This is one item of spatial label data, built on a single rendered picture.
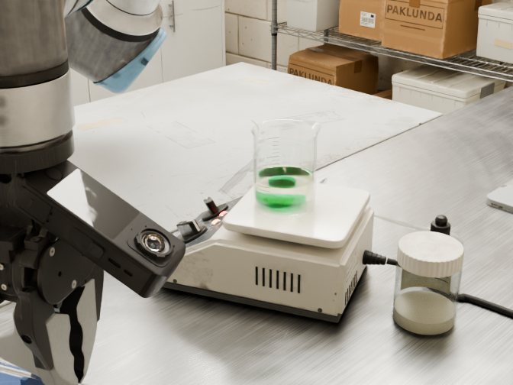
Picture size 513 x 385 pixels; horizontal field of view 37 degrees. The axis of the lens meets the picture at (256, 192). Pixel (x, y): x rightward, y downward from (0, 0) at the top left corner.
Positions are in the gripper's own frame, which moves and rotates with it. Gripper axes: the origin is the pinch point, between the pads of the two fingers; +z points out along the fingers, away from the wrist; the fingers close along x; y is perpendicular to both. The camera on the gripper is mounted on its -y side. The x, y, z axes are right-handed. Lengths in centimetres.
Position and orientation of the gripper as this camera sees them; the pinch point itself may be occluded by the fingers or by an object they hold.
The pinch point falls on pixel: (75, 383)
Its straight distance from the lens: 62.1
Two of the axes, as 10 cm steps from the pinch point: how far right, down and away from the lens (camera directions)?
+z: 0.0, 9.1, 4.2
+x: -3.4, 3.9, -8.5
